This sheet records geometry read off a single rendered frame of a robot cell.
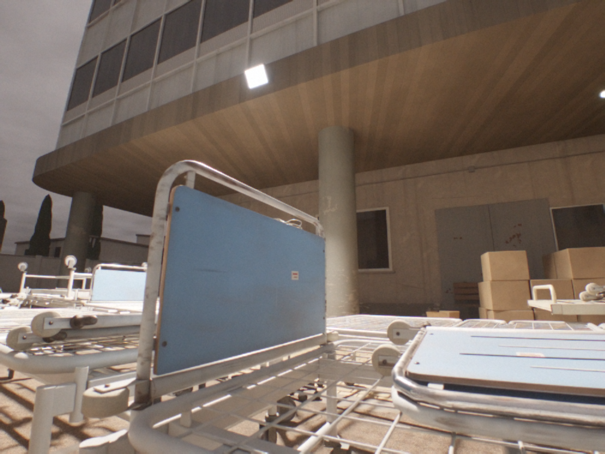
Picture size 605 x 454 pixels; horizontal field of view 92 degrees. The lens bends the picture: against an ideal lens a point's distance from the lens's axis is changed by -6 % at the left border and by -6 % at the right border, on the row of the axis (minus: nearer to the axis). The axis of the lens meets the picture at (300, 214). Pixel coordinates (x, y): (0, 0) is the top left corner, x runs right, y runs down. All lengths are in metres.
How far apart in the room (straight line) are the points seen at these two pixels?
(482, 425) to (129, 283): 4.00
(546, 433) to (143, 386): 0.54
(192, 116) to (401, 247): 4.60
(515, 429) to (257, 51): 5.72
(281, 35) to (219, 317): 5.33
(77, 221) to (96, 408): 9.97
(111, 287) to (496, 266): 4.32
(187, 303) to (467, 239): 6.17
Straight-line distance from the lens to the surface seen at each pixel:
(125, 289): 4.21
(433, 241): 6.62
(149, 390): 0.62
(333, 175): 4.98
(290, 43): 5.54
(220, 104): 5.13
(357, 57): 4.26
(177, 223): 0.61
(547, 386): 0.54
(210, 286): 0.67
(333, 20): 5.41
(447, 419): 0.48
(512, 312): 4.10
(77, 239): 10.38
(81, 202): 10.56
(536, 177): 6.98
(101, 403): 0.55
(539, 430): 0.48
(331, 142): 5.21
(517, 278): 4.12
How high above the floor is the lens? 0.67
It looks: 14 degrees up
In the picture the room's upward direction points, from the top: 1 degrees clockwise
